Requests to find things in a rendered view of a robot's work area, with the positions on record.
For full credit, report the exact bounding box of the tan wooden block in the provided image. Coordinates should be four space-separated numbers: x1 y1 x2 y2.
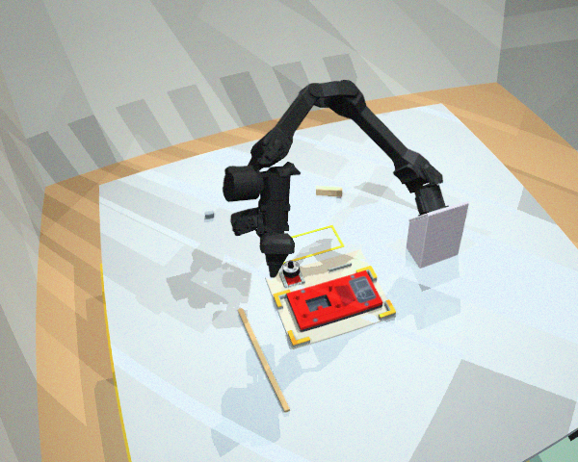
316 186 342 196

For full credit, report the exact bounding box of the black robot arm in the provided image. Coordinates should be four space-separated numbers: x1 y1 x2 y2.
222 80 449 236

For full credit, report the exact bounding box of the long tan wooden stick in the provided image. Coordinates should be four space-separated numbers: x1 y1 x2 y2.
238 308 290 413

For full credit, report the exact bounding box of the black wheel with grey hub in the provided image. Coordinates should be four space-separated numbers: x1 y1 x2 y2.
282 260 300 278

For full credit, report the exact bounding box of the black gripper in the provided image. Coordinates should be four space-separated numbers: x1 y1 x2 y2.
255 197 295 278

